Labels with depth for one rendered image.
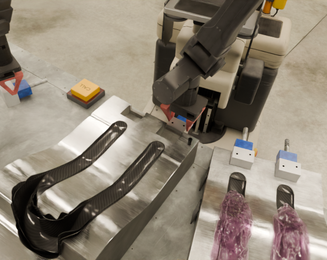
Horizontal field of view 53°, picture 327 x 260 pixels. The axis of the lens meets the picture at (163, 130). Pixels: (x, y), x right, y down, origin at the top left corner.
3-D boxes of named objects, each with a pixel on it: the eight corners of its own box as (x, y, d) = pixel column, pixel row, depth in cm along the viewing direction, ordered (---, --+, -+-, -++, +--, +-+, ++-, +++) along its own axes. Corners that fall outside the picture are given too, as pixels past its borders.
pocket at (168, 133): (164, 132, 83) (166, 122, 81) (182, 141, 82) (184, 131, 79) (154, 143, 81) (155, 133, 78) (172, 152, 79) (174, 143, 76)
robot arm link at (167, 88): (229, 59, 67) (200, 30, 68) (198, 85, 61) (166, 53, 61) (201, 90, 77) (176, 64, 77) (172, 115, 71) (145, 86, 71)
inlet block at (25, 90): (45, 82, 101) (41, 68, 97) (51, 91, 98) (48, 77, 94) (1, 97, 95) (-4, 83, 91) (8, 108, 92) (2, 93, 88)
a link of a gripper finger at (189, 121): (189, 142, 84) (195, 116, 77) (165, 129, 86) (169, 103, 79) (201, 126, 88) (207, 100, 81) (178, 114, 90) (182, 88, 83)
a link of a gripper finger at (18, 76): (5, 103, 88) (-6, 76, 81) (-4, 88, 92) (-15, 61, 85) (29, 94, 91) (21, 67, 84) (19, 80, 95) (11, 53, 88)
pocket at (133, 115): (130, 113, 87) (130, 103, 84) (146, 122, 85) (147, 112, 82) (120, 124, 84) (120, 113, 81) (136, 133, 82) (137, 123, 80)
